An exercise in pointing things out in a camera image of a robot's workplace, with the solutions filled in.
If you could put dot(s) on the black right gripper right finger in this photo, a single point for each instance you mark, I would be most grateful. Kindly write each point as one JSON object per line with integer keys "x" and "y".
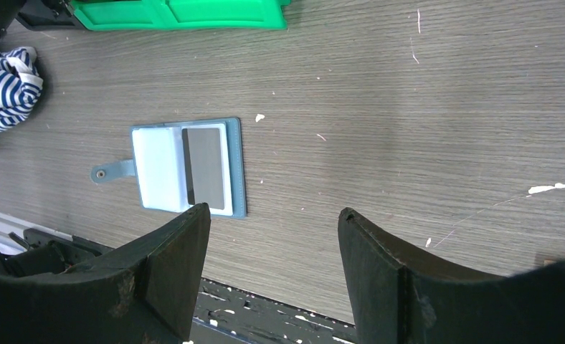
{"x": 401, "y": 293}

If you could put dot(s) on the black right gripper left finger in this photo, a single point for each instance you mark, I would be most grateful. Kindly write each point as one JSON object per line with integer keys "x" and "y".
{"x": 142, "y": 292}

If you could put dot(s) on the blue card holder wallet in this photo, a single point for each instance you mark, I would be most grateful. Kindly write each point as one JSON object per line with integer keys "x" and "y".
{"x": 180, "y": 164}

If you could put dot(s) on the green bin with gold card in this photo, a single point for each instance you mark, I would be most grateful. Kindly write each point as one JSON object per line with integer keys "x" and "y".
{"x": 214, "y": 14}

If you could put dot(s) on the blue striped cloth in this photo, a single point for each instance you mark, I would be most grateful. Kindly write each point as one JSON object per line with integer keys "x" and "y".
{"x": 20, "y": 86}

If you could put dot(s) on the black plastic bin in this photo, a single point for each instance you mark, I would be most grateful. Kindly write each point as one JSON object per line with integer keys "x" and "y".
{"x": 45, "y": 15}

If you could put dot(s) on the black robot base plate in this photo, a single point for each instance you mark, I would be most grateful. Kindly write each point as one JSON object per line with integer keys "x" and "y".
{"x": 225, "y": 314}

